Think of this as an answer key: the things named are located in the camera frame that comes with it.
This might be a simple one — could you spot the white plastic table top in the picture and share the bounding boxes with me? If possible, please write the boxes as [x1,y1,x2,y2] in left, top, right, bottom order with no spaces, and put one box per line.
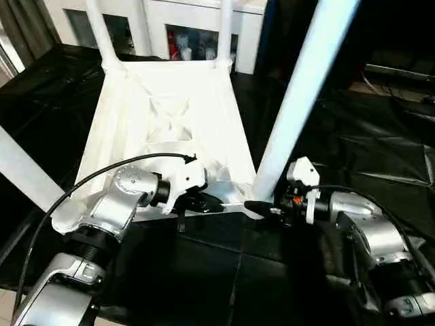
[50,59,269,235]

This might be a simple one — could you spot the white plastic table leg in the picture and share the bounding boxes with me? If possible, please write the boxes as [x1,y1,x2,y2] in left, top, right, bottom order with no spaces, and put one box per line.
[0,125,77,235]
[84,0,122,71]
[251,0,361,204]
[217,0,235,69]

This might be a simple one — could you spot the black mat cloth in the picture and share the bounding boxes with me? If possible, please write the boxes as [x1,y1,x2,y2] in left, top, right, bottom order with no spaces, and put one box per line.
[0,42,435,326]

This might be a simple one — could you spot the long black rod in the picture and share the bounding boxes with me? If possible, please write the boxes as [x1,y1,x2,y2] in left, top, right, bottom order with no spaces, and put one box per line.
[363,63,435,82]

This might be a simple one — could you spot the white display cabinet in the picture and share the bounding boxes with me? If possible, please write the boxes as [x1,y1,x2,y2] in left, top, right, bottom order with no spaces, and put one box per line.
[43,0,266,74]

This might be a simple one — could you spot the dark tall cabinet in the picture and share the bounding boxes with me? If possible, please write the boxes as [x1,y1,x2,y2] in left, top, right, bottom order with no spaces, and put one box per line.
[254,0,435,89]

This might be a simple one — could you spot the grey curtain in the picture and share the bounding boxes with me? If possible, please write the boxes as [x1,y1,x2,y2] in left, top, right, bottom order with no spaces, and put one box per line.
[0,0,57,69]

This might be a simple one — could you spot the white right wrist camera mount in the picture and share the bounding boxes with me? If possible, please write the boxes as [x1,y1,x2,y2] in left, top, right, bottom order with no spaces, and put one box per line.
[286,156,322,225]

